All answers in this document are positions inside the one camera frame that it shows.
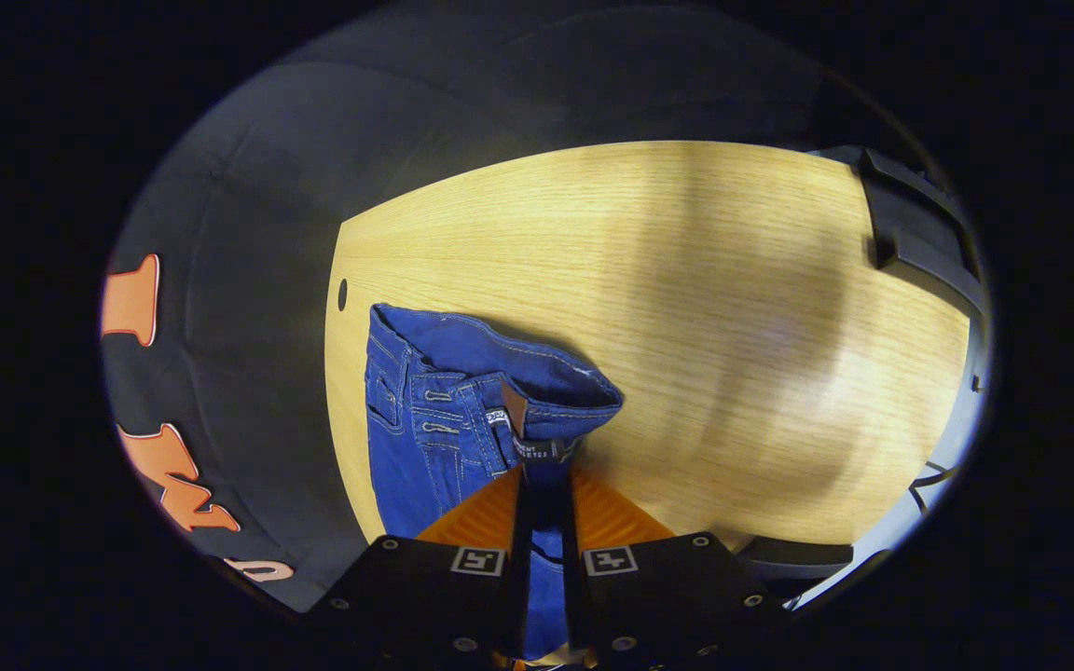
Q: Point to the blue denim jeans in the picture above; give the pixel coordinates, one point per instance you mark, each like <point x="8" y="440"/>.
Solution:
<point x="425" y="447"/>

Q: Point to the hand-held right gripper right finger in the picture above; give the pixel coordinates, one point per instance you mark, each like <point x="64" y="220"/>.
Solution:
<point x="572" y="559"/>

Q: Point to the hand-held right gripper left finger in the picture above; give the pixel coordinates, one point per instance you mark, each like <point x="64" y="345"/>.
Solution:
<point x="518" y="559"/>

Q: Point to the black chair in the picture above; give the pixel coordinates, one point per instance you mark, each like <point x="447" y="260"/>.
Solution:
<point x="919" y="233"/>

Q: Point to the black backdrop cloth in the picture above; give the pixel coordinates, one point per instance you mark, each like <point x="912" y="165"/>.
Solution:
<point x="248" y="233"/>

